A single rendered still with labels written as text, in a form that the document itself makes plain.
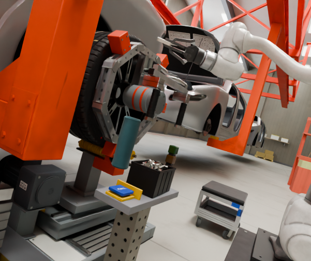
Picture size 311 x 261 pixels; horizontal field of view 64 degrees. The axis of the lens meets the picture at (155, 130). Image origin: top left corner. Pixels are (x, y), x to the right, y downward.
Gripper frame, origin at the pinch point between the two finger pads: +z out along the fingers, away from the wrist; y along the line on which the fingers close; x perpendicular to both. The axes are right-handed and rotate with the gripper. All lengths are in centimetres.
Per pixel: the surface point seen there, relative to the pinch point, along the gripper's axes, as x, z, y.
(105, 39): -2.8, 27.3, -10.2
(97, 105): 17.1, 18.4, -36.2
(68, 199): 26, 17, -90
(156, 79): 15.6, -2.7, -14.5
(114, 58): 3.5, 19.6, -15.8
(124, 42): 2.7, 17.0, -7.2
